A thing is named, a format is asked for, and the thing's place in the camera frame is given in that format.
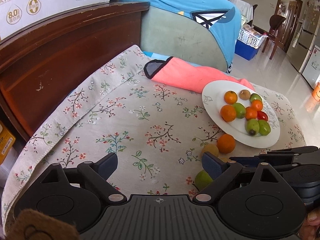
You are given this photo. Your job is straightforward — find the green fruit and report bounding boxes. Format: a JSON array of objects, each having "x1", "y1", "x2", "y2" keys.
[
  {"x1": 232, "y1": 102, "x2": 246, "y2": 119},
  {"x1": 246, "y1": 119, "x2": 260, "y2": 136},
  {"x1": 249, "y1": 93, "x2": 263, "y2": 102},
  {"x1": 258, "y1": 120, "x2": 271, "y2": 136},
  {"x1": 194, "y1": 170, "x2": 213, "y2": 191}
]

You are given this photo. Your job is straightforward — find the brown kiwi hidden small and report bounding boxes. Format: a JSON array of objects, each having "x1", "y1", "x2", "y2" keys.
[{"x1": 201, "y1": 144, "x2": 219, "y2": 157}]

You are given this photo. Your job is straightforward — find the small orange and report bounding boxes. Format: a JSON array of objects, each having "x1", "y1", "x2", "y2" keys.
[{"x1": 216, "y1": 134, "x2": 236, "y2": 154}]

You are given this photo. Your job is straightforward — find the red cherry tomato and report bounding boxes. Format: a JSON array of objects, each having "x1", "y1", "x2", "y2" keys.
[{"x1": 257, "y1": 111, "x2": 268, "y2": 121}]

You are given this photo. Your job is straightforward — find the large orange top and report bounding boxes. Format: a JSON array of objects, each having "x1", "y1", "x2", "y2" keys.
[{"x1": 224, "y1": 90, "x2": 238, "y2": 105}]

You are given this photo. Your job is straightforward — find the brown kiwi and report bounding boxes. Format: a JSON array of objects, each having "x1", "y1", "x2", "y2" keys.
[
  {"x1": 239, "y1": 89, "x2": 251, "y2": 100},
  {"x1": 220, "y1": 157, "x2": 231, "y2": 163}
]

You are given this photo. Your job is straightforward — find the green fruit bottom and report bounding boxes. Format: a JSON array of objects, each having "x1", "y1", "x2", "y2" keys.
[{"x1": 249, "y1": 93, "x2": 263, "y2": 102}]

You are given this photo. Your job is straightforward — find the person left hand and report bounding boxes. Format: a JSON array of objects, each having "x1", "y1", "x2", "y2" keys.
[{"x1": 298, "y1": 208, "x2": 320, "y2": 240}]

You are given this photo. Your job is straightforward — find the orange smiley bucket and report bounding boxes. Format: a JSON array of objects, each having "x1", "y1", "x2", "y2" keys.
[{"x1": 312, "y1": 82, "x2": 320, "y2": 102}]

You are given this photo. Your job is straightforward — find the white ceramic plate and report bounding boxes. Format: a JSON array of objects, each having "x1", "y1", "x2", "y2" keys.
[{"x1": 202, "y1": 81, "x2": 280, "y2": 148}]

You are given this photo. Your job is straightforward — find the floral tablecloth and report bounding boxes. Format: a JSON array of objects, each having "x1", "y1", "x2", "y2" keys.
[{"x1": 1, "y1": 44, "x2": 307, "y2": 235}]

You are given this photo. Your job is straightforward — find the brown knitted sleeve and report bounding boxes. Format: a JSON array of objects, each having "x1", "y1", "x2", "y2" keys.
[{"x1": 5, "y1": 209, "x2": 80, "y2": 240}]

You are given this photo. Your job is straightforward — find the yellow cardboard box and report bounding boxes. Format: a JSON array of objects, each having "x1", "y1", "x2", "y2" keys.
[{"x1": 0, "y1": 121, "x2": 16, "y2": 164}]

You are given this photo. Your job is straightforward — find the pink folded towel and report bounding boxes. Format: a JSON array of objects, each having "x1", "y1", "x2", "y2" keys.
[{"x1": 144, "y1": 57, "x2": 254, "y2": 93}]

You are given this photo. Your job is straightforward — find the houndstooth sofa cover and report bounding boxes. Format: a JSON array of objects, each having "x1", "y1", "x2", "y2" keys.
[{"x1": 226, "y1": 62, "x2": 233, "y2": 74}]

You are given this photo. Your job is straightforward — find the dark wooden cabinet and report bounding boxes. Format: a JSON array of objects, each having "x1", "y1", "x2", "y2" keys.
[{"x1": 1, "y1": 2, "x2": 149, "y2": 141}]

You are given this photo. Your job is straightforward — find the silver refrigerator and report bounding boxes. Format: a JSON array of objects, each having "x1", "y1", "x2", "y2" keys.
[{"x1": 290, "y1": 0, "x2": 319, "y2": 88}]

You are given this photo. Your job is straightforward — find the blue plastic bin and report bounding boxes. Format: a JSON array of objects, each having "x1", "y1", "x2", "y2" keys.
[{"x1": 235, "y1": 40, "x2": 259, "y2": 61}]

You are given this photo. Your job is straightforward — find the white plastic basket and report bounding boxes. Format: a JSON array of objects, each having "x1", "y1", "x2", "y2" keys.
[{"x1": 238, "y1": 29, "x2": 267, "y2": 49}]

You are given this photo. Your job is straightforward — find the dark wooden chair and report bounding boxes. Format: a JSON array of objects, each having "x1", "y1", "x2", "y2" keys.
[{"x1": 253, "y1": 14, "x2": 286, "y2": 59}]

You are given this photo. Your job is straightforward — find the blue garment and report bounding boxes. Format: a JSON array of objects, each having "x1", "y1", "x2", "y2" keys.
[{"x1": 116, "y1": 0, "x2": 241, "y2": 66}]

